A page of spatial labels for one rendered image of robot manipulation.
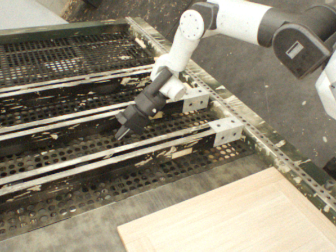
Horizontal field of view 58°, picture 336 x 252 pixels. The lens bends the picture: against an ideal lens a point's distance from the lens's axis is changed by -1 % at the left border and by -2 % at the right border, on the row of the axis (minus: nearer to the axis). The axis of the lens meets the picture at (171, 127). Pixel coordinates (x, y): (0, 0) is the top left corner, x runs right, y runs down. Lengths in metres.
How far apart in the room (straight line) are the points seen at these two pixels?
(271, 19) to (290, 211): 0.56
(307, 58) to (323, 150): 1.38
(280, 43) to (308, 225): 0.54
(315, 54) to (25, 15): 3.70
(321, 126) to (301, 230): 1.19
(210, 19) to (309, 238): 0.65
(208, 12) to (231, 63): 1.77
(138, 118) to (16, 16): 3.21
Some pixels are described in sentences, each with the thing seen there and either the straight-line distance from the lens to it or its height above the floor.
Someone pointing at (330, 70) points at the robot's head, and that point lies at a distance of 0.54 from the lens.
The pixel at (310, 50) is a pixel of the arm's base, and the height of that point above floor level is 1.35.
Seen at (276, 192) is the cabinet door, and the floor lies 0.94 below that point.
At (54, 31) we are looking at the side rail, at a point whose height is 1.24.
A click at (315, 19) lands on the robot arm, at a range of 0.74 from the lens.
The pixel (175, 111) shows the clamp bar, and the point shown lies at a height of 1.02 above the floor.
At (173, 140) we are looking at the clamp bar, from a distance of 1.03.
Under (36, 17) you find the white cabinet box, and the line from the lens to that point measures 4.14.
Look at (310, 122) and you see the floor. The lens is 2.11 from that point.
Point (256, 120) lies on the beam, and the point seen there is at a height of 0.84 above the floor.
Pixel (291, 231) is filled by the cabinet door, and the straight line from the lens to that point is 0.97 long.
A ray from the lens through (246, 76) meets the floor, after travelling 2.44.
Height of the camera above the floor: 1.91
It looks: 46 degrees down
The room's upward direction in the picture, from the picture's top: 63 degrees counter-clockwise
